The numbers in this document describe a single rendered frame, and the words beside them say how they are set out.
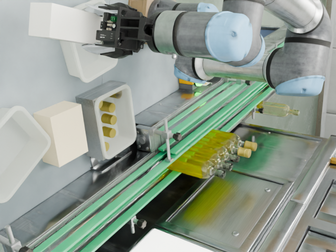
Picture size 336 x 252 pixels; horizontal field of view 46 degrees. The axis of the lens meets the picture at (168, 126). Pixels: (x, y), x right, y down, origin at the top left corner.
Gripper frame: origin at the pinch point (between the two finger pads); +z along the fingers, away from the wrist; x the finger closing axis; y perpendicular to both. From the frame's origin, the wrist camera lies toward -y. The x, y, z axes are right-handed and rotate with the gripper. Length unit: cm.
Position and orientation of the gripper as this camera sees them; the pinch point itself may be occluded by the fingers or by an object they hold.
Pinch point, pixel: (90, 29)
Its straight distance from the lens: 86.5
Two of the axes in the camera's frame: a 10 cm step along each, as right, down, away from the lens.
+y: -5.5, 0.6, -8.3
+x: -1.2, 9.8, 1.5
